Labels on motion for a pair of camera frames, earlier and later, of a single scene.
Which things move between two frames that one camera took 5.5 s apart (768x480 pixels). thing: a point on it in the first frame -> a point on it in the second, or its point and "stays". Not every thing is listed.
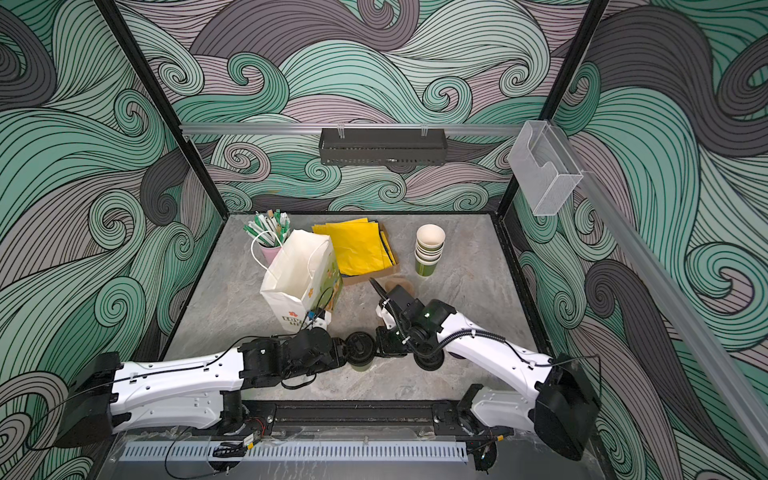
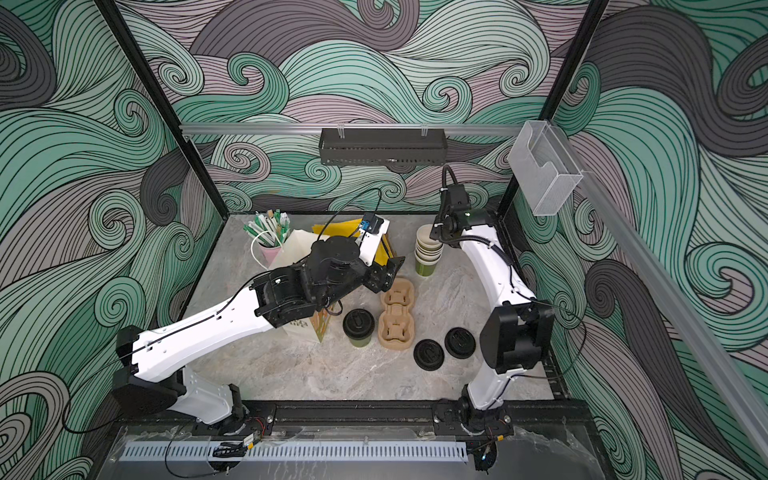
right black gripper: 383,346 -> 438,229
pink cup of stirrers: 269,230 stays
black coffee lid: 359,347 -> 358,323
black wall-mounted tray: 383,146 stays
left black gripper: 339,357 -> 382,276
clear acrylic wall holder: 544,167 stays
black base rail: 430,418 stays
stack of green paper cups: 429,248 stays
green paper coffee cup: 362,369 -> 360,342
